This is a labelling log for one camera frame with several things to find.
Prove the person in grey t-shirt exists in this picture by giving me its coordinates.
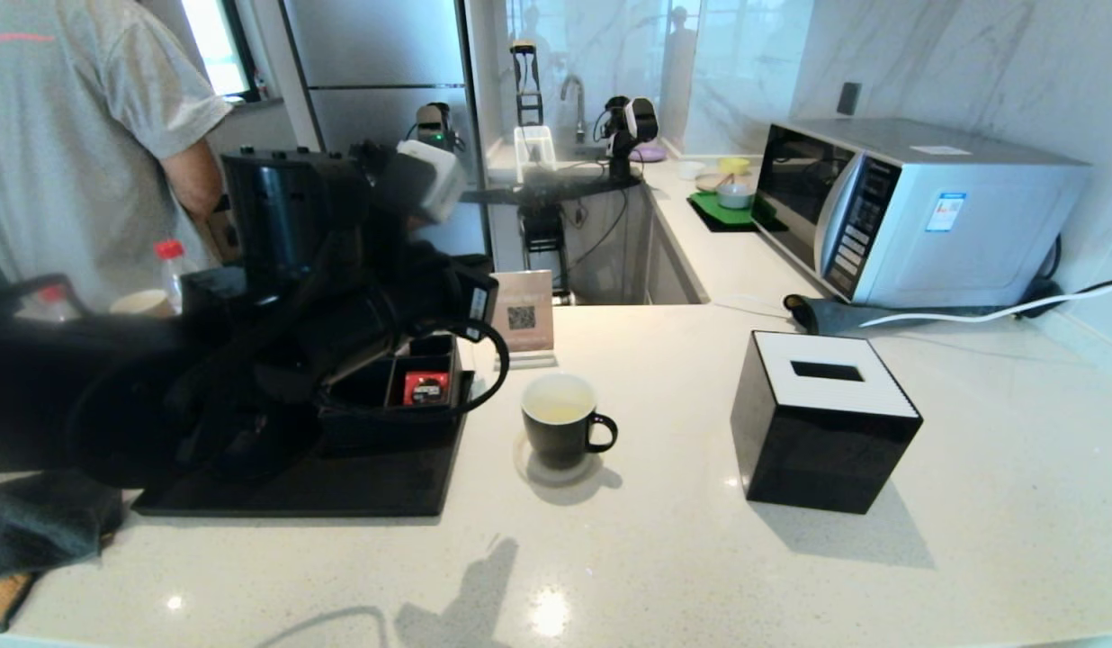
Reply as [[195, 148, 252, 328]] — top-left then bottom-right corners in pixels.
[[0, 0, 235, 307]]

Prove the beige QR code sign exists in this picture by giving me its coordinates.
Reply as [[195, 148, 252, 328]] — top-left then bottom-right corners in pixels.
[[493, 268, 559, 372]]

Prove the white wire basket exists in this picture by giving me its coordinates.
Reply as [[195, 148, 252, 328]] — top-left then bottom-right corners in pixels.
[[514, 126, 558, 185]]

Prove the green mat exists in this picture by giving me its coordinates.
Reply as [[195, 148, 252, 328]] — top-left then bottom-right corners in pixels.
[[686, 191, 782, 235]]

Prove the person's bare forearm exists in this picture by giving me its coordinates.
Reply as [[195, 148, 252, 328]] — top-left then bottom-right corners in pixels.
[[163, 137, 226, 221]]

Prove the black serving tray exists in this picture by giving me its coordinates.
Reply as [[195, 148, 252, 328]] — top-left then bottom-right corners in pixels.
[[133, 369, 476, 518]]

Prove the white cable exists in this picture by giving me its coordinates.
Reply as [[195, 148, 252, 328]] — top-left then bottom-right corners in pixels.
[[857, 277, 1112, 329]]

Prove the grey camera head green light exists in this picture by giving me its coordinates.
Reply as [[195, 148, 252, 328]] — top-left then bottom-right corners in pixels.
[[417, 102, 460, 152]]

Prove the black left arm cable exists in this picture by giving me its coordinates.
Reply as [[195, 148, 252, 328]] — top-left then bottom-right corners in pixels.
[[318, 319, 512, 419]]

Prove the black tissue box white lid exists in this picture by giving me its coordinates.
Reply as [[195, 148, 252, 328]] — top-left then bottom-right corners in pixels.
[[730, 330, 924, 516]]

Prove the round white coaster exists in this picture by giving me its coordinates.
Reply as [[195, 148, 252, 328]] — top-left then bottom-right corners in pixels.
[[514, 430, 604, 488]]

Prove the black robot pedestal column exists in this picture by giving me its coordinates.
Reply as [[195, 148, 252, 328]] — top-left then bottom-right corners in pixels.
[[520, 202, 575, 305]]

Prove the red Nescafe sachet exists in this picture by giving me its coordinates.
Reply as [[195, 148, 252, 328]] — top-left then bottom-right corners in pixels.
[[403, 371, 451, 406]]

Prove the brown paper cup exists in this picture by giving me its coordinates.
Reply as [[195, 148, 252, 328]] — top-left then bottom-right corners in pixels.
[[111, 290, 175, 318]]

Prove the silver refrigerator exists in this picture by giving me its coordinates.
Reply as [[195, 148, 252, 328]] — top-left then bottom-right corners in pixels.
[[282, 0, 489, 257]]

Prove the bright window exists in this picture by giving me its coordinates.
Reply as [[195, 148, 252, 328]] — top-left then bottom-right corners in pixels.
[[180, 0, 258, 103]]

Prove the black mug white inside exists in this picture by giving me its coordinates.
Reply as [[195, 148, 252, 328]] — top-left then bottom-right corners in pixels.
[[521, 372, 619, 471]]

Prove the chrome sink faucet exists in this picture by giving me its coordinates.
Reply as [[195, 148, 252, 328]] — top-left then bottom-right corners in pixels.
[[560, 75, 586, 145]]

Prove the brown woven mat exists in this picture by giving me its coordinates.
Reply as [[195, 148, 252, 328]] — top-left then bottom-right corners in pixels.
[[0, 571, 35, 631]]

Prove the black upright gripper frame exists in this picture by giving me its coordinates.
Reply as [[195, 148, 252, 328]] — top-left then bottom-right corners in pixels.
[[509, 39, 545, 127]]

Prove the clear water bottle red cap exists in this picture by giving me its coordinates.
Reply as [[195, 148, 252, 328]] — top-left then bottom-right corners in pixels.
[[156, 240, 195, 311], [30, 283, 82, 323]]

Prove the black power cable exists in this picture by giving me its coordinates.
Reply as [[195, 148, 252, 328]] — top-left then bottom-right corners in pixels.
[[1024, 234, 1112, 311]]

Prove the silver microwave oven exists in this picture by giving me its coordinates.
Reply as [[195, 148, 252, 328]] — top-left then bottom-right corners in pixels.
[[754, 117, 1090, 310]]

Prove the black compartment organizer box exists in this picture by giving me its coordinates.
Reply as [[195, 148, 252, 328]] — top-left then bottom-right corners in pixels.
[[320, 335, 471, 451]]

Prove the dark green cloth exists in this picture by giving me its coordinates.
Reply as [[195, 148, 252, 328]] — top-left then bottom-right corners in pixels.
[[0, 472, 125, 586]]

